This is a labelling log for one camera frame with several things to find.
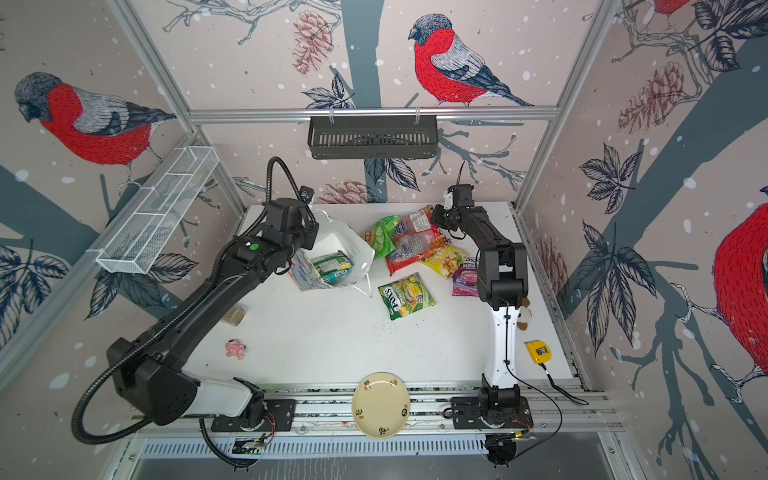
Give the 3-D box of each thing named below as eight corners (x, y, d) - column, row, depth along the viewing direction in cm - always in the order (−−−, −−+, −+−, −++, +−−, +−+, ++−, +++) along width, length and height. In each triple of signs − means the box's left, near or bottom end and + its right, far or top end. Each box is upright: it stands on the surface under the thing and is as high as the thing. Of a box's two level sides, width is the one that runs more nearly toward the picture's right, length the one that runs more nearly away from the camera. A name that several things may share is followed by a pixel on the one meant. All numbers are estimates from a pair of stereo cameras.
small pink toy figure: (225, 360, 84) (221, 357, 82) (231, 341, 88) (228, 338, 86) (242, 360, 84) (239, 357, 82) (248, 341, 88) (245, 338, 86)
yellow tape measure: (530, 363, 84) (533, 360, 82) (524, 343, 87) (527, 340, 86) (550, 363, 84) (554, 360, 82) (544, 343, 87) (547, 340, 86)
